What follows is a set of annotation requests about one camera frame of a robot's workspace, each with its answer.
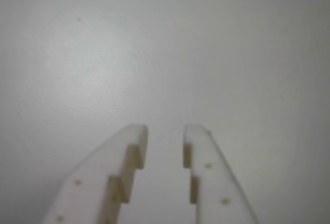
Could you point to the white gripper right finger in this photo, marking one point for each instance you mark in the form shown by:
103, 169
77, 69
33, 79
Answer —
216, 182

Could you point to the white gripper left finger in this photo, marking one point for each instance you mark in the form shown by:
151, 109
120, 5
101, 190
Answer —
90, 182

